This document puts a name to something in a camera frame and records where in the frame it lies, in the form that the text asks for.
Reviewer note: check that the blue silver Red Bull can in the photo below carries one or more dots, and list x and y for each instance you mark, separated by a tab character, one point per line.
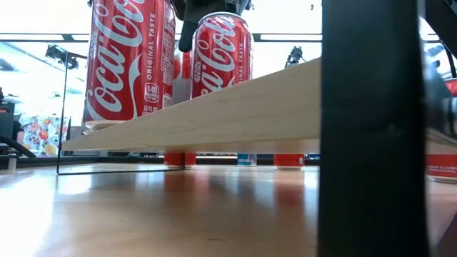
246	160

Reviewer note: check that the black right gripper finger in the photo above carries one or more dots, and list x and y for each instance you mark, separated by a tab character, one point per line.
187	37

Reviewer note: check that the person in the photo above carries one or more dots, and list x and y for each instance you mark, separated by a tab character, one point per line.
17	130

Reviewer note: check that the grey metal post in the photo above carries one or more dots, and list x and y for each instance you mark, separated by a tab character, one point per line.
11	163

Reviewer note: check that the black chair armrest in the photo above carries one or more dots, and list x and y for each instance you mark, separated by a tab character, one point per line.
18	145

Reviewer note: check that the floral patterned cloth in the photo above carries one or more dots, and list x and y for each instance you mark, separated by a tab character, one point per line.
46	137

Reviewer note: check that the red cherry Coca-Cola Zero can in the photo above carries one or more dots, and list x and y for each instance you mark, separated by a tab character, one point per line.
441	167

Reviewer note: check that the red Coca-Cola Original Taste can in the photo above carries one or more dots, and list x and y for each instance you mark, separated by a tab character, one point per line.
125	71

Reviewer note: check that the wooden shelf with black legs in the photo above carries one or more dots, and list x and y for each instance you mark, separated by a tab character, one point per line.
232	121

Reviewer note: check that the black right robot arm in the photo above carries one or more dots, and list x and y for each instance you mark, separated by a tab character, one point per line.
442	21

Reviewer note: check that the red Coca-Cola Star Wars can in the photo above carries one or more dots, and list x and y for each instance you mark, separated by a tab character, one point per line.
221	60

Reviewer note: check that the black equipment box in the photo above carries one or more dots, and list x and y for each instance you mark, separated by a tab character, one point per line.
6	121

